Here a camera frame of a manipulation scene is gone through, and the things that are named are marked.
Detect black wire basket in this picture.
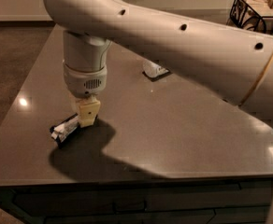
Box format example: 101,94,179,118
226,0,273,35

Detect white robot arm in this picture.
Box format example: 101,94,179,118
43,0,273,129

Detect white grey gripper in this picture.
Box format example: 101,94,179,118
63,31,111,128

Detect clear plastic water bottle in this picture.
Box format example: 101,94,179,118
143,60,168,78

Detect blue white rxbar wrapper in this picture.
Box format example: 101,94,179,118
50,114,79,147

